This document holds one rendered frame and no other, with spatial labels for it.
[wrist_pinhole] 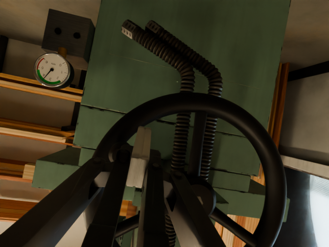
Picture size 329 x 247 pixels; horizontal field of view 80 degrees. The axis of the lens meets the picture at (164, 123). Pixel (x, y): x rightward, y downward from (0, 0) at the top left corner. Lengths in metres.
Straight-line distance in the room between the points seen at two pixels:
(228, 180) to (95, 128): 0.33
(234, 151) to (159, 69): 0.26
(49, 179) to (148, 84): 0.29
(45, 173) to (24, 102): 2.69
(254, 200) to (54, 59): 0.53
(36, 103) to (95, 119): 2.67
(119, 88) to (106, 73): 0.04
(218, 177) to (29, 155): 2.87
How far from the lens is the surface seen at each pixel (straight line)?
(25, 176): 0.69
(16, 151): 3.23
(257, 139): 0.31
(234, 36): 0.53
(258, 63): 0.54
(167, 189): 0.16
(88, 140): 0.46
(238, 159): 0.51
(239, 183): 0.53
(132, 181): 0.18
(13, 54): 3.31
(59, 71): 0.42
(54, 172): 0.49
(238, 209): 0.55
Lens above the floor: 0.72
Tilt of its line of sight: 1 degrees down
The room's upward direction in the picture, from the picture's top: 169 degrees counter-clockwise
